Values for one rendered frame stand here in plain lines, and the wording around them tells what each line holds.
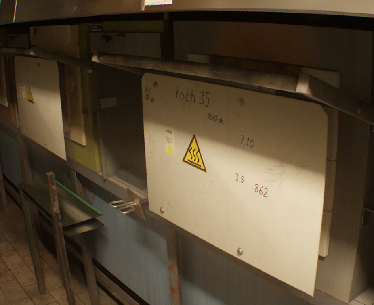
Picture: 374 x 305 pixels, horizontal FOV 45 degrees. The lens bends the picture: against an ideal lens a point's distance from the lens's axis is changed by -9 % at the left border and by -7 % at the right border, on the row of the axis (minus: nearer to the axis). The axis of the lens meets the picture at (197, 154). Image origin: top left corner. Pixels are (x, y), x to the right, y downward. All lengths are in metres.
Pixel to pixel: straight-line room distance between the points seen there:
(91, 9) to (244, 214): 0.58
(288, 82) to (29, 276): 2.45
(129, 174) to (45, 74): 0.54
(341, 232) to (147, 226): 0.97
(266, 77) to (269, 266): 0.45
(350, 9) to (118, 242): 1.73
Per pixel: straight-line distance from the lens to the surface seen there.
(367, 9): 0.57
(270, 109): 0.95
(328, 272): 1.13
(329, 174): 1.03
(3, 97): 3.18
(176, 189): 1.26
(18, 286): 2.91
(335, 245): 1.09
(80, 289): 2.79
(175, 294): 1.73
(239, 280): 1.49
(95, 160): 1.97
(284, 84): 0.76
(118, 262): 2.21
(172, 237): 1.61
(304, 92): 0.72
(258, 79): 0.80
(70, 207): 2.13
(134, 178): 1.81
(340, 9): 0.59
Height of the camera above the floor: 1.51
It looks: 18 degrees down
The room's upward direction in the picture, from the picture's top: 2 degrees counter-clockwise
